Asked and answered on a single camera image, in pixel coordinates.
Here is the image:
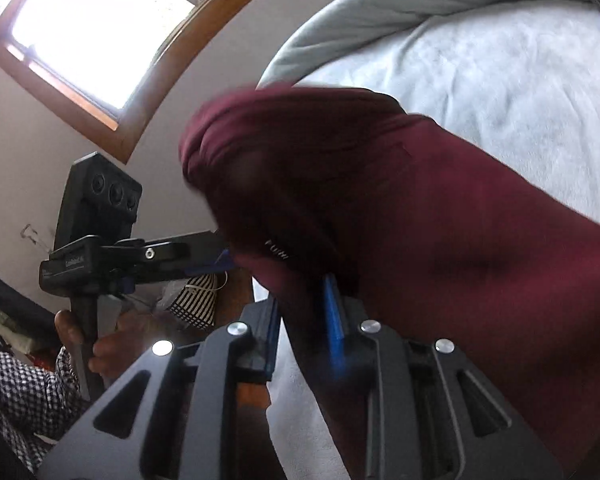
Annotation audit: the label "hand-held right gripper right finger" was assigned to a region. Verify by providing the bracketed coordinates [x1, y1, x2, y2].
[321, 273, 566, 480]

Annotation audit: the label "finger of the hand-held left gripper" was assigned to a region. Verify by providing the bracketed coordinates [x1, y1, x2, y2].
[115, 230, 237, 286]

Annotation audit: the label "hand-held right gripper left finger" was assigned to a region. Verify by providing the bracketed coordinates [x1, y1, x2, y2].
[37, 296, 283, 480]

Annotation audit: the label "maroon pants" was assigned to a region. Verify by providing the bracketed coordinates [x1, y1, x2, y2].
[179, 85, 600, 480]

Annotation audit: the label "person's left forearm checkered sleeve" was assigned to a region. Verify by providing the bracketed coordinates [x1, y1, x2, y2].
[0, 344, 97, 472]

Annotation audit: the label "person's left hand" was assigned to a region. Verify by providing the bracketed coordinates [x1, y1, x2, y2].
[54, 309, 172, 380]

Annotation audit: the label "black white striped cloth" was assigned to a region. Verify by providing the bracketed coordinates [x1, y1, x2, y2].
[169, 272, 222, 331]

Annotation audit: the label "dark cloth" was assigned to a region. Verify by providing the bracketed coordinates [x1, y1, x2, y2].
[0, 262, 63, 352]

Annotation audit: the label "wooden framed window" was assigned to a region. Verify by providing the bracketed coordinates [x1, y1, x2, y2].
[0, 0, 312, 166]

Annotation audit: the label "white fleece bed blanket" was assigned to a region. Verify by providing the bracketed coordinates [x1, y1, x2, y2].
[255, 12, 600, 480]

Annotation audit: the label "grey duvet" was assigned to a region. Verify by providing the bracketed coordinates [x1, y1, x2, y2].
[269, 0, 597, 87]

